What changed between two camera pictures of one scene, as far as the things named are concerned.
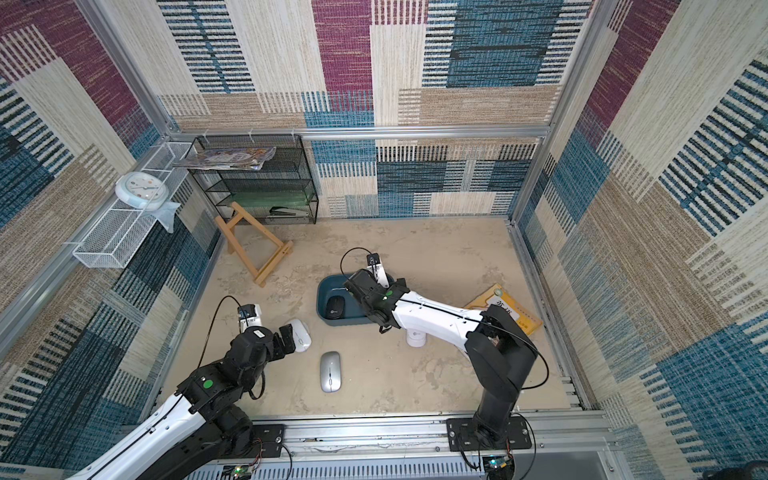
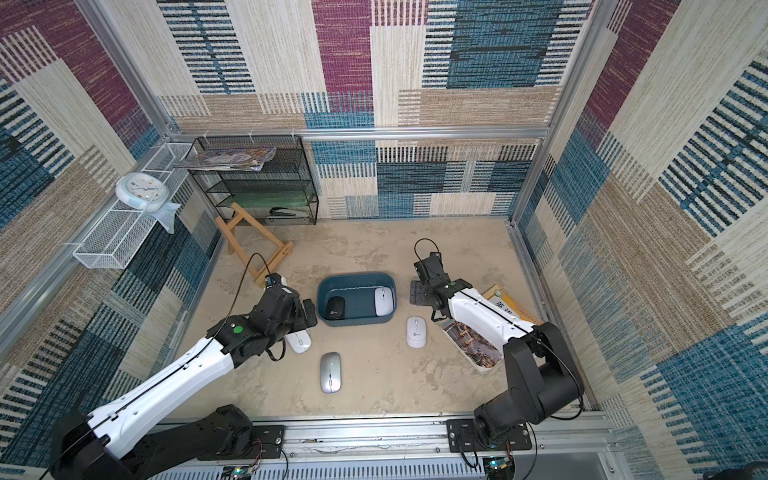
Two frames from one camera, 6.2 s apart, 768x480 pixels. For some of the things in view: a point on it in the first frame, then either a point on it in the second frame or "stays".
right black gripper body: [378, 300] -> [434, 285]
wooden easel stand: [268, 270] stays
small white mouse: [301, 334] stays
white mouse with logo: [415, 338] stays
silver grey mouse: [330, 372] stays
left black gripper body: [274, 350] -> [296, 320]
